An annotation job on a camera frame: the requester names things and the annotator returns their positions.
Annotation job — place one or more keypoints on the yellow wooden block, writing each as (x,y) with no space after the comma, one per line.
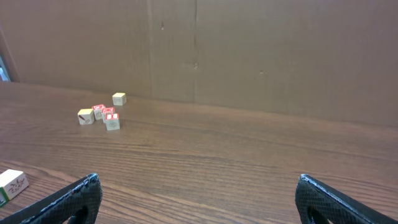
(86,116)

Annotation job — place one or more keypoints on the red block letter M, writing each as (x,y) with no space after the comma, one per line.
(105,111)

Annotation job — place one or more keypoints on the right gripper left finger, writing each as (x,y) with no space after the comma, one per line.
(78,202)

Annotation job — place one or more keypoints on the red block letter C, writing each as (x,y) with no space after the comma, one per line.
(97,109)

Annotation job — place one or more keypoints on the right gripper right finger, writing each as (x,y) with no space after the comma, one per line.
(317,202)

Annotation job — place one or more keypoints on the yellow block far top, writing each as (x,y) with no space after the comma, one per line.
(119,99)

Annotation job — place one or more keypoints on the red block letter I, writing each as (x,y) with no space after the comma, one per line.
(112,121)

